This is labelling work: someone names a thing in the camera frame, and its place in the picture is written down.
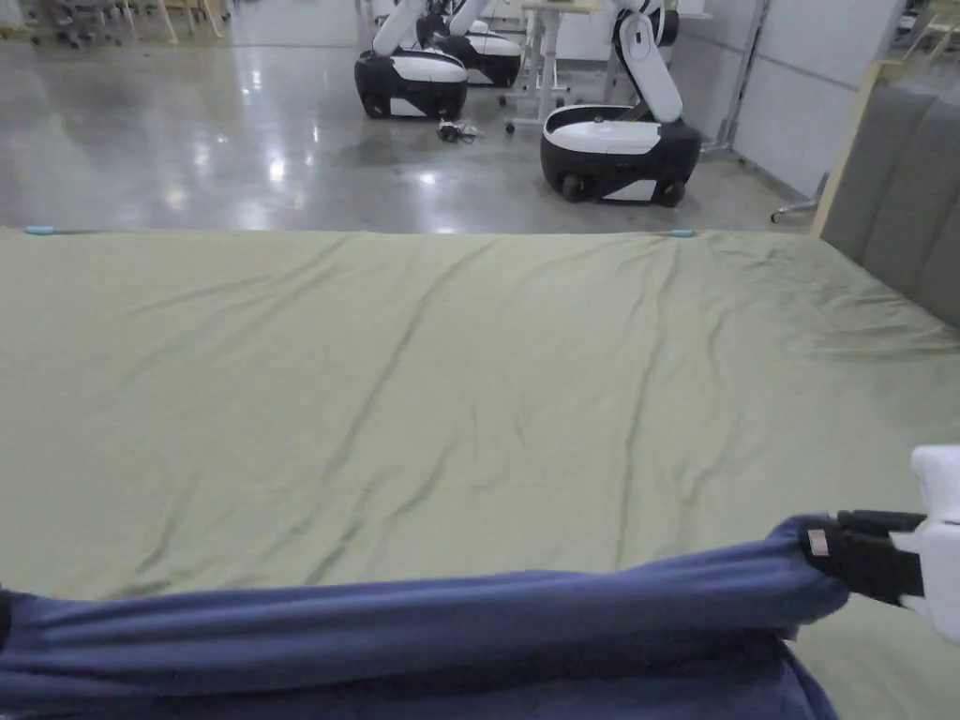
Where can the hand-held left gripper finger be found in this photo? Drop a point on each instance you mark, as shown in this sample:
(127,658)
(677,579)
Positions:
(4,622)

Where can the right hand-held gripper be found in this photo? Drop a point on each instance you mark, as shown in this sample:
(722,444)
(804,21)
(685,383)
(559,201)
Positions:
(941,555)

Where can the dark blue garment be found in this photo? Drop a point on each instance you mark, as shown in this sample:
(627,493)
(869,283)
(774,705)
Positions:
(420,630)

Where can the grey padded headboard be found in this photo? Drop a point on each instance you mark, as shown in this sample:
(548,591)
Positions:
(900,195)

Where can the bed with pale green sheet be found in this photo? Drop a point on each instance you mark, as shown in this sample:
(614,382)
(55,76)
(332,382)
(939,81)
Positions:
(375,375)

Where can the white and black wheeled robot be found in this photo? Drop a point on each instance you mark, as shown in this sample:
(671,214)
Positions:
(622,142)
(487,52)
(409,79)

